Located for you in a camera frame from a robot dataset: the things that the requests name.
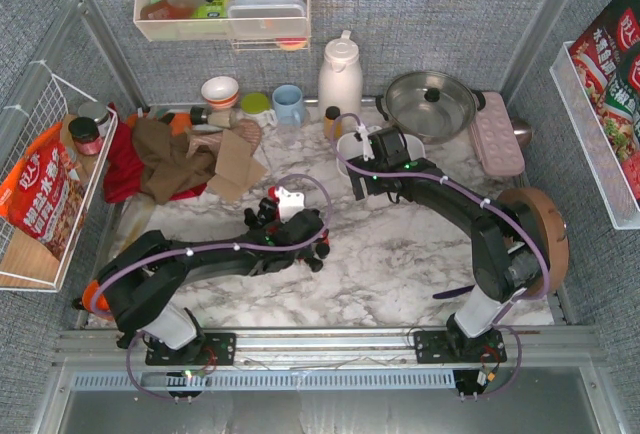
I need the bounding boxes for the pink egg tray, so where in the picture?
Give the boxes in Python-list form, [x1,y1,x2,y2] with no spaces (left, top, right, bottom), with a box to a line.
[469,92,525,177]

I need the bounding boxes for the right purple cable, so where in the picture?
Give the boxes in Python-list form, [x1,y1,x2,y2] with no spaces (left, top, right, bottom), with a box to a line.
[330,112,551,400]

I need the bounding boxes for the clear glass cup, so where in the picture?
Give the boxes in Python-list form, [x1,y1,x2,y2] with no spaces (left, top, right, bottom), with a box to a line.
[276,125,300,148]

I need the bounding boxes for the silver lid jar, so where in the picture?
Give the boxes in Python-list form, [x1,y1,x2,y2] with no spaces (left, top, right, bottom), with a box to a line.
[78,101,111,137]

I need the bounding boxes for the orange snack bag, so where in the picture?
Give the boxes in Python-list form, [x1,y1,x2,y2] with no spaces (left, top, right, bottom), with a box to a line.
[1,122,84,260]

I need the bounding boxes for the orange juice bottle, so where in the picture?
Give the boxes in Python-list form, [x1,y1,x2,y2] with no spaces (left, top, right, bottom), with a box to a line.
[323,106,342,140]

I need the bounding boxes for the black coffee capsule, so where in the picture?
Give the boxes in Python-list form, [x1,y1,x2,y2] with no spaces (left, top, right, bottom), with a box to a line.
[304,243,330,273]
[244,208,262,230]

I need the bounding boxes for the blue mug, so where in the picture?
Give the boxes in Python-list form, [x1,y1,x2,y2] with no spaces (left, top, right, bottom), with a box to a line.
[272,84,307,127]

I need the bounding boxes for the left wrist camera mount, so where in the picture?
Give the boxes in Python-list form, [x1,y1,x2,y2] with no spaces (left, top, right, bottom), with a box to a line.
[274,186,305,222]

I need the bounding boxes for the red cloth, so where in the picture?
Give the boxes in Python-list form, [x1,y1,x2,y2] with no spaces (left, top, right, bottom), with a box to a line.
[103,113,206,204]

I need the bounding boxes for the brown cardboard piece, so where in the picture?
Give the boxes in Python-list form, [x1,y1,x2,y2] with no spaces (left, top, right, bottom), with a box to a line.
[207,130,267,203]

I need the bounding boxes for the black bottle cap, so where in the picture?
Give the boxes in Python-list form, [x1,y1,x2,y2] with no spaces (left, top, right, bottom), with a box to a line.
[189,106,209,125]

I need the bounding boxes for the red coffee capsule top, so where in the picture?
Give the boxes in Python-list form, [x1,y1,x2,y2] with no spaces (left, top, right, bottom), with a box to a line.
[268,186,279,201]

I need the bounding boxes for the steel ladle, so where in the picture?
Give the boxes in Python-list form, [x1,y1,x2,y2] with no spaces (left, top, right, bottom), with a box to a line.
[511,118,533,149]

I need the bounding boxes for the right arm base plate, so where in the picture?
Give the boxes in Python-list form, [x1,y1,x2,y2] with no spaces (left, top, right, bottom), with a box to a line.
[412,329,507,364]

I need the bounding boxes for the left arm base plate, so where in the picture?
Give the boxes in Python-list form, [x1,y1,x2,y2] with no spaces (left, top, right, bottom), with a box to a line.
[145,332,237,367]

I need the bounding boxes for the round wooden cutting board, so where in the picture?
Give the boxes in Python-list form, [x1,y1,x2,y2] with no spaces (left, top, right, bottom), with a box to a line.
[498,187,569,294]

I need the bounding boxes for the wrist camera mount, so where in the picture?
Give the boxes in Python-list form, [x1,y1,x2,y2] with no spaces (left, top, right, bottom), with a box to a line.
[354,124,381,162]
[274,186,305,222]

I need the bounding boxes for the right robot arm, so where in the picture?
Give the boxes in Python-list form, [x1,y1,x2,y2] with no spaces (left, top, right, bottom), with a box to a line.
[341,126,552,362]

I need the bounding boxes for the cream wall basket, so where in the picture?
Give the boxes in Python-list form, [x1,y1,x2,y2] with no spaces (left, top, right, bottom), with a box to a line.
[133,0,311,49]

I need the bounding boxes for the black coffee capsule left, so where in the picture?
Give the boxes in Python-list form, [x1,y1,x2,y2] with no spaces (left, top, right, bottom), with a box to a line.
[244,208,262,230]

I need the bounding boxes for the green lid cup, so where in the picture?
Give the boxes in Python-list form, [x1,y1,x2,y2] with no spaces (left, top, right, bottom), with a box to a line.
[240,92,277,128]

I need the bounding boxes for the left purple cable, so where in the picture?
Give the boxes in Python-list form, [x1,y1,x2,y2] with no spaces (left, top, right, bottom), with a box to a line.
[88,173,335,401]

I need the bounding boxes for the clear plastic food container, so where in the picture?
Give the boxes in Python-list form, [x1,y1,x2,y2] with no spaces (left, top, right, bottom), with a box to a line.
[226,0,307,39]

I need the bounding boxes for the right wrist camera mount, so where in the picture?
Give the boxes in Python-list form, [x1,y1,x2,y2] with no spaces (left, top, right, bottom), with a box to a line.
[354,124,381,162]

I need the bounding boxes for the orange striped bowl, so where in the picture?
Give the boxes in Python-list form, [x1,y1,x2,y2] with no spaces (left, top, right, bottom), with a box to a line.
[201,76,239,109]

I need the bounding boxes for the red seasoning packet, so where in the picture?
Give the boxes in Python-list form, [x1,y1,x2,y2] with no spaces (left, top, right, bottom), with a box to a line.
[569,0,639,200]

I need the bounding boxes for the steel pot with lid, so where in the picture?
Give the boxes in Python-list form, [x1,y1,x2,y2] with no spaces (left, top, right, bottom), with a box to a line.
[375,71,487,145]

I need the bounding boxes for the red lid jar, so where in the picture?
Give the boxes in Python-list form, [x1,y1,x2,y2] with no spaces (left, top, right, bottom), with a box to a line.
[68,117,103,156]

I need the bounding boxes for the white plastic storage basket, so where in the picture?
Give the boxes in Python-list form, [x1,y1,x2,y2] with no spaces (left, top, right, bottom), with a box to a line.
[336,132,425,181]

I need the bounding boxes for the brown cloth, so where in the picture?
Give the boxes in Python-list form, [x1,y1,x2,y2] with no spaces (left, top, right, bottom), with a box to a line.
[132,118,216,205]

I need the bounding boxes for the white thermos jug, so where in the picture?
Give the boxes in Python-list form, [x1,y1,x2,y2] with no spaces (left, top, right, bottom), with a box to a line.
[318,30,363,117]

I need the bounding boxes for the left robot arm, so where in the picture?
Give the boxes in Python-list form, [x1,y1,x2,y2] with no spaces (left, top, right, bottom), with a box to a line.
[74,209,328,358]

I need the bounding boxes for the white right wall basket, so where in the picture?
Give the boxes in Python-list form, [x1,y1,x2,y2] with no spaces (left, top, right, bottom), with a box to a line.
[549,41,639,231]

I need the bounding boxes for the purple knife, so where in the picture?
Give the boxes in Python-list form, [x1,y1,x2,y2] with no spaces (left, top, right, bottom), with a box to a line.
[432,285,474,300]

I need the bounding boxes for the purple cable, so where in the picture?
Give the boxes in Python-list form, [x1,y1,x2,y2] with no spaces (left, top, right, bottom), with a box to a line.
[330,112,551,400]
[88,173,335,401]

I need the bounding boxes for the striped pink towel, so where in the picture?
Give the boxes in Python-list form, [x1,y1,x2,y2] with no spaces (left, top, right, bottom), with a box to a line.
[185,120,262,158]

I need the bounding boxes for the black coffee capsule bottom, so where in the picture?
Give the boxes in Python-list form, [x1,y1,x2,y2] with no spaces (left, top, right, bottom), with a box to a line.
[304,243,330,273]

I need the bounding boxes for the orange plate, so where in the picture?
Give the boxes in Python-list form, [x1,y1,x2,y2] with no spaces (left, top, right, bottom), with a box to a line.
[169,112,192,136]

